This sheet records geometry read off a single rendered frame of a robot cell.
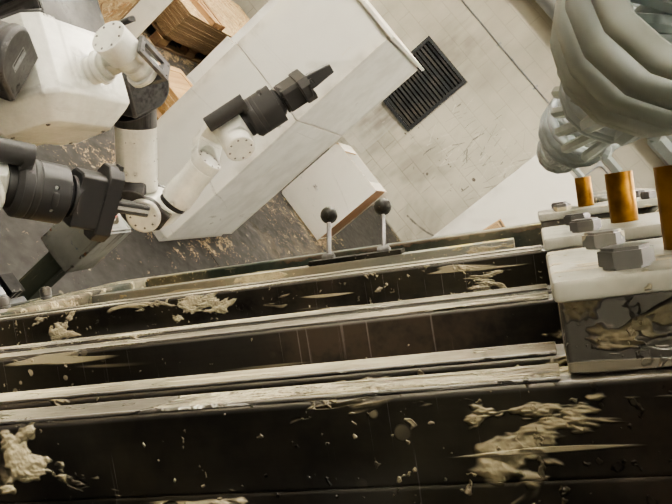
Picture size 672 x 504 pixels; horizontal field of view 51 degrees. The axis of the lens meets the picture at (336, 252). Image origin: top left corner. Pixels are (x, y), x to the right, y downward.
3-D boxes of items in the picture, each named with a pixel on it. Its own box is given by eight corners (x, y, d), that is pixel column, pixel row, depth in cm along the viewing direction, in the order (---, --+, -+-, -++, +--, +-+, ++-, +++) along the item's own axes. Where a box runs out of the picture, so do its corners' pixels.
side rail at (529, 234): (164, 315, 191) (157, 275, 190) (589, 263, 160) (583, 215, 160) (152, 319, 185) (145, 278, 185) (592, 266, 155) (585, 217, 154)
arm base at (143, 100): (75, 108, 151) (76, 53, 147) (124, 107, 161) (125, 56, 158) (121, 119, 143) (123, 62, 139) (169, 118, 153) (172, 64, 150)
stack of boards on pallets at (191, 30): (213, 29, 896) (238, 4, 884) (261, 90, 882) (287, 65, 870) (94, -34, 662) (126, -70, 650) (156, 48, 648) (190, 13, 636)
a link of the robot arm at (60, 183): (111, 251, 107) (31, 240, 99) (89, 231, 114) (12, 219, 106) (133, 172, 105) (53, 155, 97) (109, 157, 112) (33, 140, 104)
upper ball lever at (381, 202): (377, 260, 146) (376, 204, 152) (395, 258, 145) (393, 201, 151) (372, 253, 143) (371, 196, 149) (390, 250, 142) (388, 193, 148)
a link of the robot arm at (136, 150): (108, 230, 155) (104, 129, 147) (127, 212, 168) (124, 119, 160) (160, 234, 155) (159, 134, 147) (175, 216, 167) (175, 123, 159)
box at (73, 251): (66, 236, 197) (108, 196, 192) (90, 270, 196) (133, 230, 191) (37, 240, 185) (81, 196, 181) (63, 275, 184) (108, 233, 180)
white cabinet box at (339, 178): (297, 192, 707) (350, 146, 688) (331, 238, 699) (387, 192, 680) (280, 191, 664) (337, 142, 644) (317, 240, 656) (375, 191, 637)
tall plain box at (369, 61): (179, 174, 496) (366, -2, 449) (228, 241, 488) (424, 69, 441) (101, 167, 410) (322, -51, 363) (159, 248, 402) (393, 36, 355)
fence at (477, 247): (106, 309, 167) (104, 293, 166) (516, 257, 140) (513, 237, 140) (94, 313, 162) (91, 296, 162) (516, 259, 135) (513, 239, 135)
